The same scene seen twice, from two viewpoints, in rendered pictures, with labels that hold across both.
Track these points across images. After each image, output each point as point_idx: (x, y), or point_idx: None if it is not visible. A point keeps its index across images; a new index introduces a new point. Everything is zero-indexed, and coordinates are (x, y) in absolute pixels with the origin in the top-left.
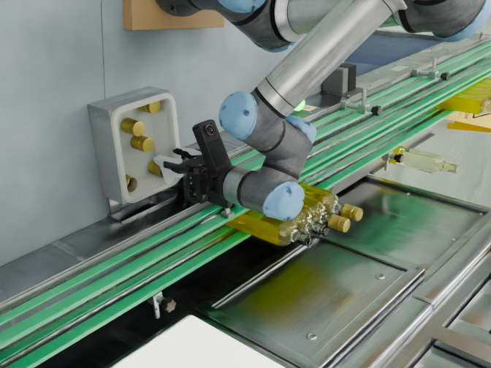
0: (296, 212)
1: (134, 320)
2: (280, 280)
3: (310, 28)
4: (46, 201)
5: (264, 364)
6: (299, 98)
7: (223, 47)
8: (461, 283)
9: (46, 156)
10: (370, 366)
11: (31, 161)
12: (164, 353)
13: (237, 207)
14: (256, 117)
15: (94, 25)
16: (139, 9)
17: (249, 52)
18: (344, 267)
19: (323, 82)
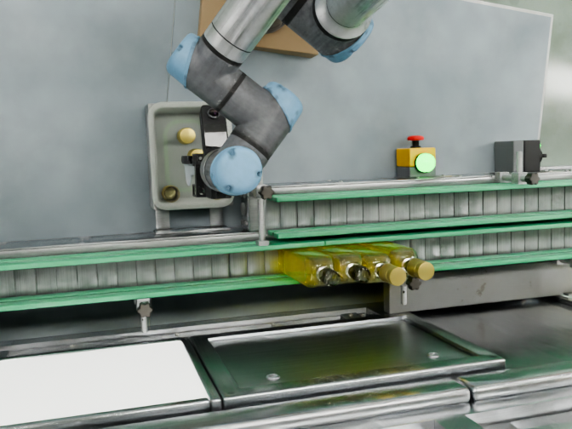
0: (243, 184)
1: None
2: (310, 338)
3: (343, 10)
4: (84, 191)
5: (188, 382)
6: (237, 34)
7: (329, 86)
8: (556, 390)
9: (91, 146)
10: (300, 412)
11: (75, 146)
12: (114, 356)
13: (277, 237)
14: (191, 54)
15: (163, 31)
16: (210, 20)
17: (369, 100)
18: (399, 342)
19: (494, 161)
